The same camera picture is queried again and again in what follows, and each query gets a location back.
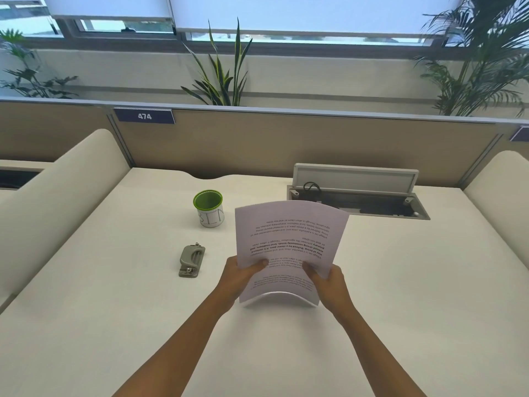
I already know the person's left hand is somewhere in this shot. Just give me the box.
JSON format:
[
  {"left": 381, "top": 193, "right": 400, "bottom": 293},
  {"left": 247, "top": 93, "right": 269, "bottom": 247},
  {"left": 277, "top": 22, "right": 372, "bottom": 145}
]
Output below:
[{"left": 217, "top": 256, "right": 269, "bottom": 315}]

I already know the person's right hand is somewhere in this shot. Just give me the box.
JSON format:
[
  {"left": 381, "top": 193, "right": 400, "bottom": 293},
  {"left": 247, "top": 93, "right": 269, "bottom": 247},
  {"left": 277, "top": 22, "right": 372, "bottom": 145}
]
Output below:
[{"left": 303, "top": 262, "right": 350, "bottom": 320}]

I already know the stack of printed white paper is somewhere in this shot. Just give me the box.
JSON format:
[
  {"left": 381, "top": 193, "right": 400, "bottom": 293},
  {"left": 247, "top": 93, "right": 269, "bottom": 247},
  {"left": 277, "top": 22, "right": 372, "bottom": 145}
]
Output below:
[{"left": 235, "top": 200, "right": 350, "bottom": 307}]

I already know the person's right forearm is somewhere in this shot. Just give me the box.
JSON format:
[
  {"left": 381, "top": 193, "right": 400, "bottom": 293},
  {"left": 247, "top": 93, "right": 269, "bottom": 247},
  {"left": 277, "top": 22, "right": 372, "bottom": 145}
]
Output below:
[{"left": 328, "top": 302, "right": 428, "bottom": 397}]

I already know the person's left forearm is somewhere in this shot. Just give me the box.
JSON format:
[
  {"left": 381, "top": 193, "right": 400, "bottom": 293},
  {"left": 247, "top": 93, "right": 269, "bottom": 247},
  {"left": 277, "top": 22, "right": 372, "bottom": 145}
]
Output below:
[{"left": 111, "top": 291, "right": 236, "bottom": 397}]

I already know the grey metal hole punch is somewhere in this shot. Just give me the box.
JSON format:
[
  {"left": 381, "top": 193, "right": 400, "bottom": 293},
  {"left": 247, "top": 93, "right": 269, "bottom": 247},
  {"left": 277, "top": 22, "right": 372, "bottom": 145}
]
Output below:
[{"left": 179, "top": 244, "right": 206, "bottom": 278}]

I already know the white mug with green inside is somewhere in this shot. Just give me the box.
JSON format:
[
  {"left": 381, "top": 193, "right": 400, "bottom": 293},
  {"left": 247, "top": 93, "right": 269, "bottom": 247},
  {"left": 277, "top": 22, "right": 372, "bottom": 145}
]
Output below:
[{"left": 193, "top": 190, "right": 225, "bottom": 229}]

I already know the beige desk partition panel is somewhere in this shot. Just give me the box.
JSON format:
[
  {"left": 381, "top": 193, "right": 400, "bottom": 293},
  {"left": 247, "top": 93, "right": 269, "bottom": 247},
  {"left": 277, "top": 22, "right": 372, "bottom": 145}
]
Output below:
[{"left": 0, "top": 97, "right": 529, "bottom": 190}]

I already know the snake plant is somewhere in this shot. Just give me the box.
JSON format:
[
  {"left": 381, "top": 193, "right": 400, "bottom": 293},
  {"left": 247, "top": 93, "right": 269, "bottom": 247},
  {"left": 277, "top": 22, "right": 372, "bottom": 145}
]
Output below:
[{"left": 180, "top": 17, "right": 253, "bottom": 107}]

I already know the cream curved side divider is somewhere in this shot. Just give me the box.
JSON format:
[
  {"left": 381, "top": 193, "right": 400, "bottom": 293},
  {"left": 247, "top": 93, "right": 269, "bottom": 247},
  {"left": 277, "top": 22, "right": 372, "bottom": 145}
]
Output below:
[
  {"left": 0, "top": 129, "right": 132, "bottom": 304},
  {"left": 464, "top": 150, "right": 529, "bottom": 271}
]

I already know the white roller blind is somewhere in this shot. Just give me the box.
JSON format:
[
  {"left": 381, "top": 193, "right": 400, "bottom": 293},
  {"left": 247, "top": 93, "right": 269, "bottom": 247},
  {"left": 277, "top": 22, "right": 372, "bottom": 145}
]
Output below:
[
  {"left": 41, "top": 0, "right": 175, "bottom": 21},
  {"left": 169, "top": 0, "right": 464, "bottom": 37}
]

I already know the palm plant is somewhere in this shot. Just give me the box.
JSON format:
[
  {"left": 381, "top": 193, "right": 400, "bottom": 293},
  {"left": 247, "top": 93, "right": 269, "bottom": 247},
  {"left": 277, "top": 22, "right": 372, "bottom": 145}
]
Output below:
[{"left": 412, "top": 0, "right": 529, "bottom": 118}]

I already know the small leafy green plant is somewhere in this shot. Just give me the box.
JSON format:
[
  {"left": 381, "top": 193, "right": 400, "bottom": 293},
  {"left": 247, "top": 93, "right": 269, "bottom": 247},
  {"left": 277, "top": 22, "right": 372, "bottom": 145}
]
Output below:
[{"left": 0, "top": 29, "right": 79, "bottom": 100}]

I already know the grey desk cable box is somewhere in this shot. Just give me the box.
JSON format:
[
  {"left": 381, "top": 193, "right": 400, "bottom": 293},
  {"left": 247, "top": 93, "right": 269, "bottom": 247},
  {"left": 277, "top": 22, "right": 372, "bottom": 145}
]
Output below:
[{"left": 287, "top": 163, "right": 431, "bottom": 221}]

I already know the grey window frame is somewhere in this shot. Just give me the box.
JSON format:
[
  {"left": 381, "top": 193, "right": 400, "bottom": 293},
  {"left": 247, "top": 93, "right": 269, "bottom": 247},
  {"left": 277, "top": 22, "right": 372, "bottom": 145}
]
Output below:
[{"left": 0, "top": 0, "right": 529, "bottom": 61}]

